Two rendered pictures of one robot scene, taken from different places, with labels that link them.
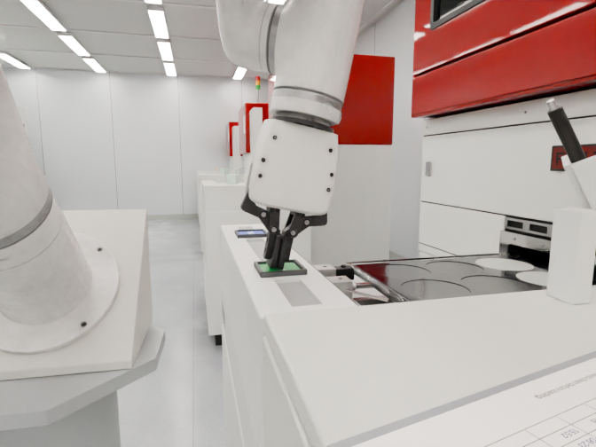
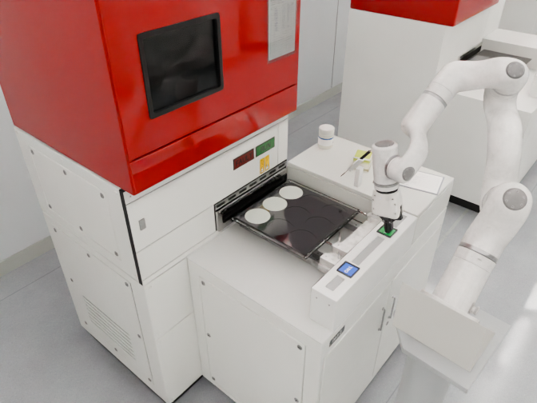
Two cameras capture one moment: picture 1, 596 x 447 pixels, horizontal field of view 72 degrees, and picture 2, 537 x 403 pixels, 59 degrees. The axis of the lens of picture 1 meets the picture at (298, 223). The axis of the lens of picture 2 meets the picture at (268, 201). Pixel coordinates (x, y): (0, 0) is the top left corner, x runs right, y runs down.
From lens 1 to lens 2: 2.06 m
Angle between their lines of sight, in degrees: 113
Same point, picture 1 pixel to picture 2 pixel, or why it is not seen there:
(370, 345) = (411, 200)
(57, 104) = not seen: outside the picture
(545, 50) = (243, 121)
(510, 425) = (418, 185)
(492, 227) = (207, 216)
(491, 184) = (202, 196)
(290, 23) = not seen: hidden behind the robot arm
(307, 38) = not seen: hidden behind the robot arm
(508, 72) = (226, 134)
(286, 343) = (423, 207)
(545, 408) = (411, 184)
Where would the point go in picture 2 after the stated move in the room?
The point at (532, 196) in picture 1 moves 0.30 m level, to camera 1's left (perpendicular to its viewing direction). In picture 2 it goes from (226, 186) to (272, 225)
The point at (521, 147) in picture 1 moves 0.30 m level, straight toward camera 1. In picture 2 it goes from (217, 168) to (297, 162)
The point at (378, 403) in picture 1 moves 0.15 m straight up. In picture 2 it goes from (425, 195) to (433, 162)
